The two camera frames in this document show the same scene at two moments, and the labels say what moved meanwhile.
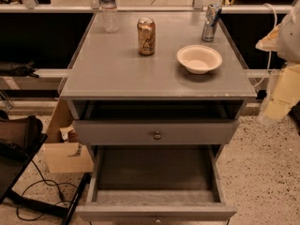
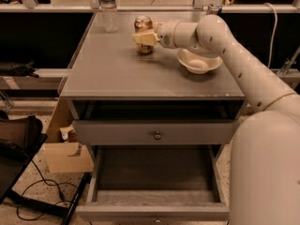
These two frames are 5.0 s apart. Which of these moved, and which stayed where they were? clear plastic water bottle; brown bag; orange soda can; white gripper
Moved: white gripper
Stayed: orange soda can; clear plastic water bottle; brown bag
